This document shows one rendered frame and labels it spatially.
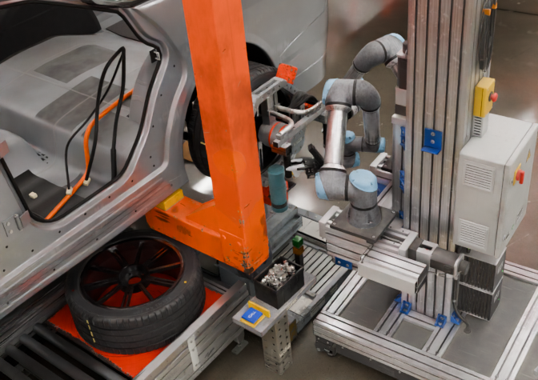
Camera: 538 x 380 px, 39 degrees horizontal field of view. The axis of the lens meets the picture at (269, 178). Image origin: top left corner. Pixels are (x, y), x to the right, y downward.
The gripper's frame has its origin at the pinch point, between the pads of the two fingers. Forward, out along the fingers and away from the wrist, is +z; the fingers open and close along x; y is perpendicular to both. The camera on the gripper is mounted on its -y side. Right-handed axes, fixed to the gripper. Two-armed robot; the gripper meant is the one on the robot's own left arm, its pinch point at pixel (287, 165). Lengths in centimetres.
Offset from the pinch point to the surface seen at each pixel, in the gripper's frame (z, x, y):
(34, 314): 134, -23, 51
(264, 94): 6.0, 23.1, -28.3
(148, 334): 76, -56, 44
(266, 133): 7.3, 23.0, -5.7
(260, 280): 22, -46, 30
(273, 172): 6.7, 8.7, 9.0
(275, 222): 7, 33, 61
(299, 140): -8.5, 17.1, -2.4
